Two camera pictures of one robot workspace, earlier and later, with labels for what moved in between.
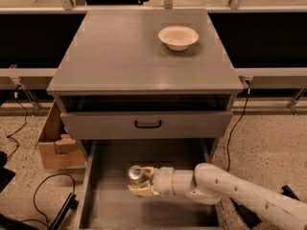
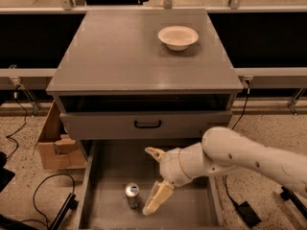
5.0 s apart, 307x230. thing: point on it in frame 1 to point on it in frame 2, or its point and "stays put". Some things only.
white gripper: (163, 180) to (170, 167)
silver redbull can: (135, 173) to (131, 191)
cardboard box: (58, 150) stays put
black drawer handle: (148, 126) stays put
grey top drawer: (147, 125) stays put
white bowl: (177, 37) stays put
